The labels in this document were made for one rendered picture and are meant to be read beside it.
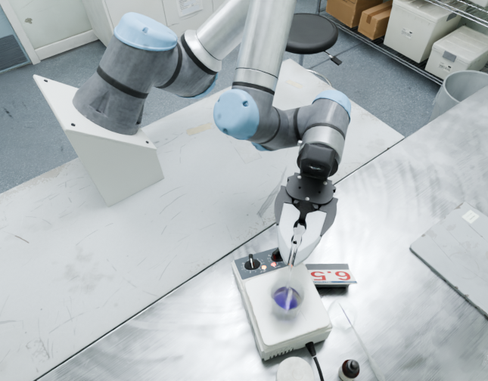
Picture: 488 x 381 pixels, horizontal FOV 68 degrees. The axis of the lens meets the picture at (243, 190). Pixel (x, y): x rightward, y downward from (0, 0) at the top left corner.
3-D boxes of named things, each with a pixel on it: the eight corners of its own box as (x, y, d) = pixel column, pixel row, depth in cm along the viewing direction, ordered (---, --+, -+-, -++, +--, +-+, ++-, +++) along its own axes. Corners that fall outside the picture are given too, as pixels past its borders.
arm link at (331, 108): (317, 122, 76) (358, 114, 72) (306, 159, 70) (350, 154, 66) (304, 91, 72) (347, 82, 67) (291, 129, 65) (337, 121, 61)
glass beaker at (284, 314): (300, 295, 64) (306, 276, 58) (300, 326, 61) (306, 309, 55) (266, 292, 65) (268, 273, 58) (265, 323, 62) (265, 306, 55)
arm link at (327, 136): (349, 130, 61) (300, 121, 63) (344, 150, 59) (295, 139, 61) (340, 160, 67) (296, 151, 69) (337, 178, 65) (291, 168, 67)
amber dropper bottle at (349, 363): (344, 360, 65) (352, 350, 60) (359, 373, 64) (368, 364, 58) (334, 373, 64) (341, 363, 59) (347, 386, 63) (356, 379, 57)
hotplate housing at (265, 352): (230, 266, 77) (228, 248, 71) (288, 249, 79) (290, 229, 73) (265, 376, 64) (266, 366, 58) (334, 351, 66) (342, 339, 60)
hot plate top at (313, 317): (243, 283, 67) (242, 280, 66) (303, 264, 68) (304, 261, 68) (265, 348, 60) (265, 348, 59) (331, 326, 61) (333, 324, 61)
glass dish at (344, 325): (324, 328, 69) (327, 324, 67) (327, 300, 72) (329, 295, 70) (355, 334, 68) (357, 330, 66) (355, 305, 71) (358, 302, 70)
